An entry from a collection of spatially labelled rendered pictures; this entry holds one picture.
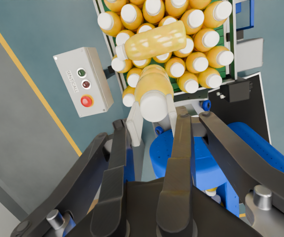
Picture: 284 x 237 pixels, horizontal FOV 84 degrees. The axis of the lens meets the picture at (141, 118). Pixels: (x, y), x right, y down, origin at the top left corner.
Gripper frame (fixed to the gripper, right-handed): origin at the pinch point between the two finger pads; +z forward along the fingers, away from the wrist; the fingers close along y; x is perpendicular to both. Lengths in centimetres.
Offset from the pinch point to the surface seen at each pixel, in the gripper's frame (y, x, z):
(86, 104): -22.7, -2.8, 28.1
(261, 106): 82, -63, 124
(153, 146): -6.2, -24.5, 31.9
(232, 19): 26.6, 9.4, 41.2
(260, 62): 41, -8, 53
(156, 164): -5.2, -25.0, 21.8
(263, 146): 61, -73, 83
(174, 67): 6.1, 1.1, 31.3
